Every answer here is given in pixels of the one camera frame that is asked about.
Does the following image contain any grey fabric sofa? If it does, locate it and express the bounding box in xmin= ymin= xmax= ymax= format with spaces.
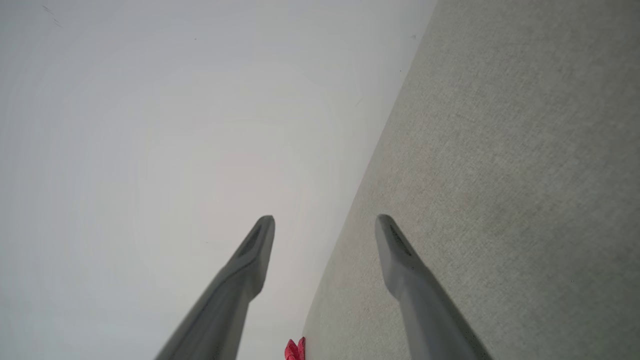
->
xmin=301 ymin=0 xmax=640 ymax=360

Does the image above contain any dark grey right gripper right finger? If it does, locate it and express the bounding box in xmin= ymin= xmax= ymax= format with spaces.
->
xmin=375 ymin=214 xmax=494 ymax=360

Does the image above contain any red and white garment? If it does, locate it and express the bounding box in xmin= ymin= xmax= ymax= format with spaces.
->
xmin=284 ymin=336 xmax=307 ymax=360

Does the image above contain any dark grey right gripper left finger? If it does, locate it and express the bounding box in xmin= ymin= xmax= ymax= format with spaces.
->
xmin=154 ymin=215 xmax=276 ymax=360

